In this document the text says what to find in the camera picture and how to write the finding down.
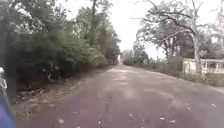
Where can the large bare-branched tree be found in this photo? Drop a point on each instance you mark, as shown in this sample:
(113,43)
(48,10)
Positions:
(196,50)

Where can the blue object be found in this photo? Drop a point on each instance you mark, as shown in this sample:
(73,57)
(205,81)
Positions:
(5,113)

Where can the reddish grey asphalt road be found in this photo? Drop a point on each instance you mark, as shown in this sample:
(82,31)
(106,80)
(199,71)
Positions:
(133,96)

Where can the white building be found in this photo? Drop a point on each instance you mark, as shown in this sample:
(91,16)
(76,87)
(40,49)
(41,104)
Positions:
(208,66)

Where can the distant green trees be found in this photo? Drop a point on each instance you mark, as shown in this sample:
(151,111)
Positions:
(136,55)

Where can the grass verge with low bushes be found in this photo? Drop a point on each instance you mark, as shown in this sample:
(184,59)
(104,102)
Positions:
(186,75)

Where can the leaf-strewn dirt verge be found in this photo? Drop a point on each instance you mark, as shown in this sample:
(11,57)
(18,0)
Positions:
(43,95)

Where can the row of green trees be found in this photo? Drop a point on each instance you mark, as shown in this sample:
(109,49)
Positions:
(56,50)

